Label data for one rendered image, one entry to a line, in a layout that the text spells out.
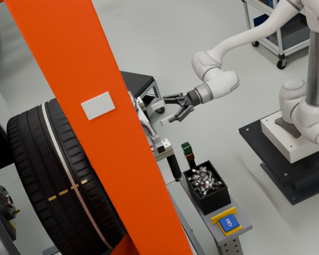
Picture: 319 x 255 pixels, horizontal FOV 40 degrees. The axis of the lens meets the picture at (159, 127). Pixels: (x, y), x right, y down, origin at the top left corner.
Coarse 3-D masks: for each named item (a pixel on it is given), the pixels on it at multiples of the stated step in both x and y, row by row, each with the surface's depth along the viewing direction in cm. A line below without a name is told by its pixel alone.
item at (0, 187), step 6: (0, 186) 184; (0, 192) 180; (6, 192) 188; (0, 198) 178; (0, 204) 177; (6, 204) 180; (0, 210) 177; (6, 210) 178; (12, 210) 185; (6, 216) 179; (12, 216) 181; (12, 222) 194
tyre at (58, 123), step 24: (24, 120) 166; (48, 120) 162; (24, 144) 158; (48, 144) 156; (72, 144) 155; (24, 168) 153; (48, 168) 152; (72, 168) 153; (48, 192) 151; (72, 192) 153; (96, 192) 154; (48, 216) 152; (72, 216) 154; (96, 216) 157; (72, 240) 158; (96, 240) 163; (120, 240) 171
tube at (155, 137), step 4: (140, 120) 174; (144, 120) 173; (144, 124) 172; (148, 124) 171; (148, 128) 169; (152, 128) 169; (148, 132) 169; (152, 132) 166; (152, 136) 166; (156, 136) 165; (152, 140) 166; (156, 140) 165; (160, 140) 166
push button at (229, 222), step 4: (228, 216) 194; (232, 216) 194; (220, 220) 194; (224, 220) 193; (228, 220) 193; (232, 220) 192; (236, 220) 191; (220, 224) 193; (224, 224) 192; (228, 224) 191; (232, 224) 190; (236, 224) 190; (224, 228) 190; (228, 228) 189; (232, 228) 189
